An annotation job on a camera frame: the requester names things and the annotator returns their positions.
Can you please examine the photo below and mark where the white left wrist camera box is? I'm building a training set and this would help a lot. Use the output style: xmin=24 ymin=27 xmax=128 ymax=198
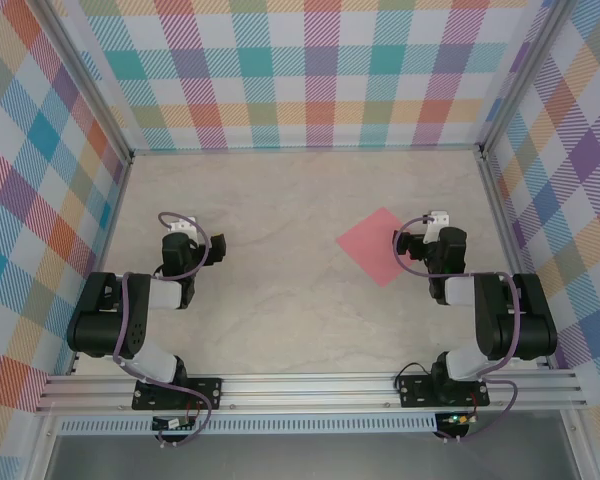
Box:
xmin=165 ymin=215 xmax=200 ymax=235

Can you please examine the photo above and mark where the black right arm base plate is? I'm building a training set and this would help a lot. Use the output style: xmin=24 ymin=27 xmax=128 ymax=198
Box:
xmin=397 ymin=374 xmax=490 ymax=409

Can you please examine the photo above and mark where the perforated grey cable tray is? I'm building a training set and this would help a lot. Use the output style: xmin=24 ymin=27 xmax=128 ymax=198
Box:
xmin=58 ymin=413 xmax=439 ymax=435

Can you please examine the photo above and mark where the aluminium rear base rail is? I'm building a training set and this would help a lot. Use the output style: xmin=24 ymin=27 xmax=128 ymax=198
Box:
xmin=129 ymin=143 xmax=486 ymax=155

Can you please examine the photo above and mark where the aluminium side base rail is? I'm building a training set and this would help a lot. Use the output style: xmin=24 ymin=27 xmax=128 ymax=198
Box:
xmin=477 ymin=149 xmax=551 ymax=369
xmin=67 ymin=157 xmax=134 ymax=376

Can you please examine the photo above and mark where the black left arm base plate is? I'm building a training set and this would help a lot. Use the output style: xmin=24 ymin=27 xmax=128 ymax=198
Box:
xmin=131 ymin=377 xmax=224 ymax=412

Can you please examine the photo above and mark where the aluminium frame post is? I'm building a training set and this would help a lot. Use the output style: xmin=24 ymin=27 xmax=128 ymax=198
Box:
xmin=32 ymin=0 xmax=134 ymax=164
xmin=479 ymin=0 xmax=574 ymax=159

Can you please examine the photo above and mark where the pink square paper sheet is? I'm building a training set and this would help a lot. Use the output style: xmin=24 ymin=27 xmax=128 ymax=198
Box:
xmin=335 ymin=207 xmax=421 ymax=288

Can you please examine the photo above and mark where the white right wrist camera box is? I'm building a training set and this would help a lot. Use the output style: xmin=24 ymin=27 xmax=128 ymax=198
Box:
xmin=426 ymin=210 xmax=453 ymax=232

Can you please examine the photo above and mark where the aluminium mounting rail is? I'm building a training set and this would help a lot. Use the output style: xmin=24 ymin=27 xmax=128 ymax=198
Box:
xmin=34 ymin=372 xmax=589 ymax=415

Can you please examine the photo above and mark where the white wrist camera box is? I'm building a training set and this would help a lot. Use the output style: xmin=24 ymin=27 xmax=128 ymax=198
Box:
xmin=426 ymin=210 xmax=453 ymax=232
xmin=165 ymin=215 xmax=200 ymax=235

